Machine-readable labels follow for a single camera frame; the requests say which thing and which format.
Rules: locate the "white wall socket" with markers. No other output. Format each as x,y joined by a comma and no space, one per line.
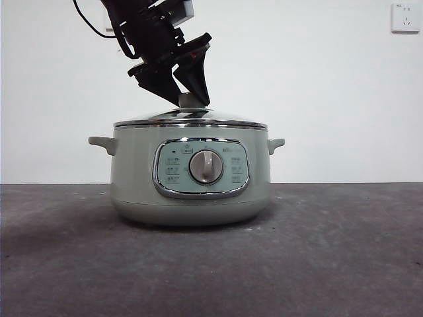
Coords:
406,18

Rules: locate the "glass lid with round knob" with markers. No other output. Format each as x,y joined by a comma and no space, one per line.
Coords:
190,116

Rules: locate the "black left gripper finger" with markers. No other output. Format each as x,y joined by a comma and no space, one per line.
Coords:
195,77
158,84

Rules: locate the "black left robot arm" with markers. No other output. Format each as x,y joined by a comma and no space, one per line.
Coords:
129,10

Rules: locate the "pale green electric pot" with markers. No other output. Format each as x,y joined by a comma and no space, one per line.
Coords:
138,185

